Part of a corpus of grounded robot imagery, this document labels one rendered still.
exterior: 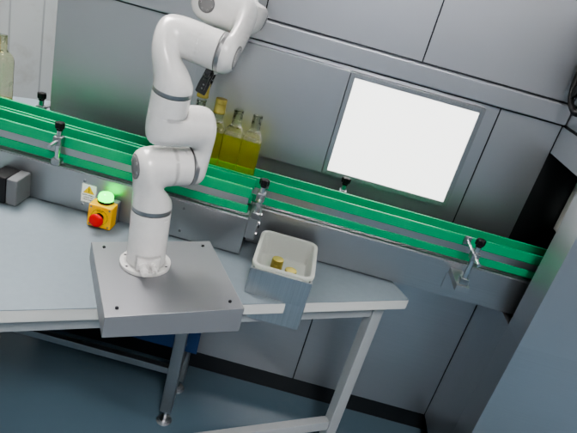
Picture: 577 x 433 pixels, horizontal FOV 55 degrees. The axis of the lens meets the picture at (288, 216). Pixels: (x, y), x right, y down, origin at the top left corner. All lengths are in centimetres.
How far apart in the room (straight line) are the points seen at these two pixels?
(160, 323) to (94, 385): 100
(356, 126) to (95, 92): 86
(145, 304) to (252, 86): 81
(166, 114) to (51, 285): 51
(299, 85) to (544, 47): 74
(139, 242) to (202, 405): 103
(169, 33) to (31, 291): 67
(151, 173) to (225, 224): 43
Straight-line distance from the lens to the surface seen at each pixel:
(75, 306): 138
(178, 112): 122
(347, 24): 177
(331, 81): 176
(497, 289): 187
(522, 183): 196
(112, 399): 223
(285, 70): 176
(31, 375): 231
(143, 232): 135
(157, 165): 128
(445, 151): 184
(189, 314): 130
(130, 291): 134
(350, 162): 183
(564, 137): 190
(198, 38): 120
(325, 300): 159
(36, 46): 427
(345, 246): 174
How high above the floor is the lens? 158
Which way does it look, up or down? 24 degrees down
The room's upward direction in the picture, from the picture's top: 16 degrees clockwise
